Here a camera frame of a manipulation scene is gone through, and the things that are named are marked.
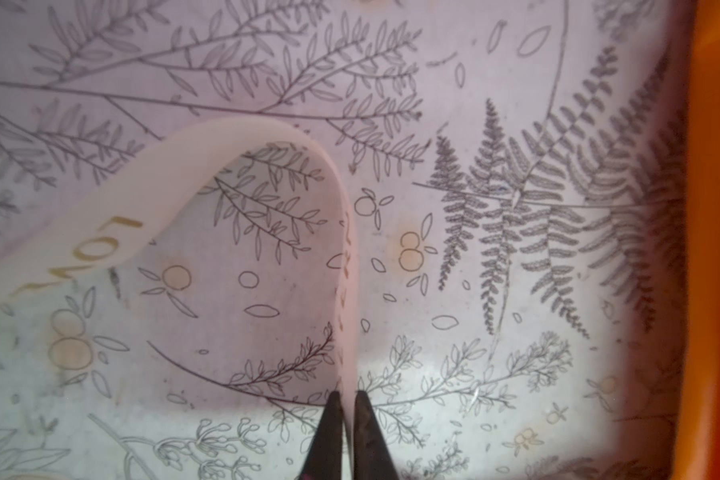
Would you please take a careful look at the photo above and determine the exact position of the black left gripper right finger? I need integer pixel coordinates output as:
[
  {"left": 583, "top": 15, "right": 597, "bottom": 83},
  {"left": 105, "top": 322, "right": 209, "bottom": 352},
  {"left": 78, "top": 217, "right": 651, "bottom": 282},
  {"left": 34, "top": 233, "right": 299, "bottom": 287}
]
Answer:
[{"left": 353, "top": 391, "right": 399, "bottom": 480}]

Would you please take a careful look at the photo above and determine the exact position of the orange wrapping paper sheet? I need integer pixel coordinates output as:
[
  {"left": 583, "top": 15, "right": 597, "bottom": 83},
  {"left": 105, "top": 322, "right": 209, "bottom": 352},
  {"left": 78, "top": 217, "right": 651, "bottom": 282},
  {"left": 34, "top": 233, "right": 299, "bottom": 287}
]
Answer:
[{"left": 672, "top": 1, "right": 720, "bottom": 479}]

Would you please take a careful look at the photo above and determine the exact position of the white ribbon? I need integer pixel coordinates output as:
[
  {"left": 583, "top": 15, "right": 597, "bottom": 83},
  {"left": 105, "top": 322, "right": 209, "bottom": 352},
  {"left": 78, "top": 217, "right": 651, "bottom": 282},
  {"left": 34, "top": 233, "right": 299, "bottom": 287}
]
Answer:
[{"left": 0, "top": 115, "right": 361, "bottom": 445}]

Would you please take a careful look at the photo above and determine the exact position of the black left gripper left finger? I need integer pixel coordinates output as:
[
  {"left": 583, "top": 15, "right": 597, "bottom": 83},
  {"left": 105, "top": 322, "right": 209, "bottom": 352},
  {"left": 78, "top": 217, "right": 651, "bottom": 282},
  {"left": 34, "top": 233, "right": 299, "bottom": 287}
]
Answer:
[{"left": 298, "top": 391, "right": 344, "bottom": 480}]

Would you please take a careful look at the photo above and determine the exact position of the floral patterned table mat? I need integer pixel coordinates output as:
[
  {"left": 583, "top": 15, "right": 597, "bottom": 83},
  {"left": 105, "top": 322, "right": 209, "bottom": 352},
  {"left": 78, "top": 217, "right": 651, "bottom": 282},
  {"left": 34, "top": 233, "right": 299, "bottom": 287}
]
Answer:
[{"left": 0, "top": 1, "right": 695, "bottom": 479}]

